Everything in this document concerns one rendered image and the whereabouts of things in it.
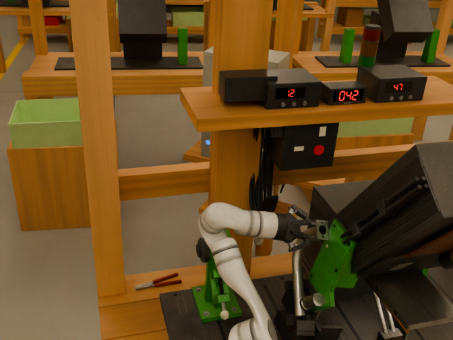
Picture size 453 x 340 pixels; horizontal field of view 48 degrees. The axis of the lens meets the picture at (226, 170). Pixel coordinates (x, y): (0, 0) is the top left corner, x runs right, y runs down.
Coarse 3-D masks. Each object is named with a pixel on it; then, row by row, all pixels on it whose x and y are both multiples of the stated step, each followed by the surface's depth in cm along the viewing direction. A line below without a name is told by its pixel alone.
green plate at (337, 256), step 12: (336, 228) 140; (324, 240) 145; (336, 240) 139; (324, 252) 144; (336, 252) 138; (348, 252) 134; (324, 264) 143; (336, 264) 138; (348, 264) 137; (312, 276) 148; (324, 276) 142; (336, 276) 137; (348, 276) 140; (324, 288) 141
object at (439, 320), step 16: (400, 272) 145; (416, 272) 145; (384, 288) 138; (400, 288) 139; (416, 288) 139; (432, 288) 139; (384, 304) 136; (400, 304) 133; (416, 304) 133; (432, 304) 134; (448, 304) 134; (400, 320) 129; (416, 320) 128; (432, 320) 128; (448, 320) 130
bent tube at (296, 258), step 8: (320, 224) 143; (304, 232) 149; (312, 232) 145; (320, 232) 146; (328, 232) 143; (296, 256) 152; (296, 264) 151; (296, 272) 151; (296, 280) 150; (296, 288) 149; (296, 296) 148; (296, 304) 147; (296, 312) 147; (304, 312) 147
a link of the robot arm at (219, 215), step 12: (216, 204) 130; (228, 204) 132; (204, 216) 130; (216, 216) 128; (228, 216) 130; (240, 216) 132; (252, 216) 134; (216, 228) 130; (240, 228) 132; (252, 228) 134
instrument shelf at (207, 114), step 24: (192, 96) 146; (432, 96) 156; (192, 120) 138; (216, 120) 133; (240, 120) 135; (264, 120) 137; (288, 120) 139; (312, 120) 141; (336, 120) 144; (360, 120) 146
